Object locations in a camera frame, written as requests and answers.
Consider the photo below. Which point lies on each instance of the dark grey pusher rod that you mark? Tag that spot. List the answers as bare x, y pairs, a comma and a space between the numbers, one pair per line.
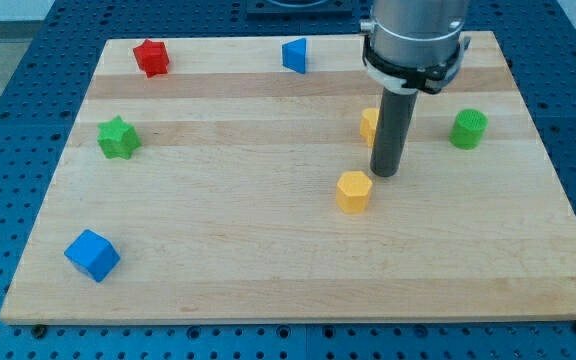
393, 123

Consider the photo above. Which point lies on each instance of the yellow hexagon block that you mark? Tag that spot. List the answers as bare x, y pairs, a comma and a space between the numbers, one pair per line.
353, 191

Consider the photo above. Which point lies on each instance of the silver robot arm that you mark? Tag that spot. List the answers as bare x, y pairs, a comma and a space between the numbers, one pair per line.
410, 46

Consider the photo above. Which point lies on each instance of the blue triangle block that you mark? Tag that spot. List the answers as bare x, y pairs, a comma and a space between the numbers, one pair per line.
294, 55

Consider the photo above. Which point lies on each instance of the yellow block behind rod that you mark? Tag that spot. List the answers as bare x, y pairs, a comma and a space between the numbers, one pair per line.
368, 125

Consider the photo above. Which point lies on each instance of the green cylinder block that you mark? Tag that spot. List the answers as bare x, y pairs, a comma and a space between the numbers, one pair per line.
468, 129

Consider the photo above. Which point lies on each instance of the wooden board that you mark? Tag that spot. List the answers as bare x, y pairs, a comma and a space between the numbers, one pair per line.
227, 212

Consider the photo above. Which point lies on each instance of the red star block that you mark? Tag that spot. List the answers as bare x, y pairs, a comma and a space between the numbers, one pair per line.
152, 57

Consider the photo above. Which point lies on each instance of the green star block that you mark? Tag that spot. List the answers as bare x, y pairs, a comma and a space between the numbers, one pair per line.
117, 138

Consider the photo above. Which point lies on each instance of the blue cube block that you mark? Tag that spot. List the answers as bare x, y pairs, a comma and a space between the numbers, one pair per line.
92, 255

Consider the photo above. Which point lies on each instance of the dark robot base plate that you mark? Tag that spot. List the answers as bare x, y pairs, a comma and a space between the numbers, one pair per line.
258, 8

